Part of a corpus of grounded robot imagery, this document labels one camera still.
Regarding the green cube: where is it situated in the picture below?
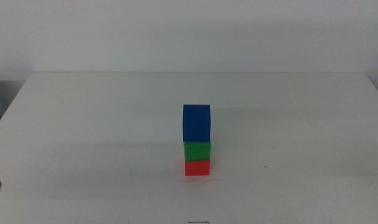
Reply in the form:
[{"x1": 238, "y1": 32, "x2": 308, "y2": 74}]
[{"x1": 183, "y1": 141, "x2": 212, "y2": 162}]

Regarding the blue cube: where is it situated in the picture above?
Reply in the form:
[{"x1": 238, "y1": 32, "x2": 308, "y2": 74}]
[{"x1": 182, "y1": 104, "x2": 212, "y2": 143}]

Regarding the red cube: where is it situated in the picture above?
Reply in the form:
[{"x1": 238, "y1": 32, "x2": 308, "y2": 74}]
[{"x1": 184, "y1": 159, "x2": 211, "y2": 177}]

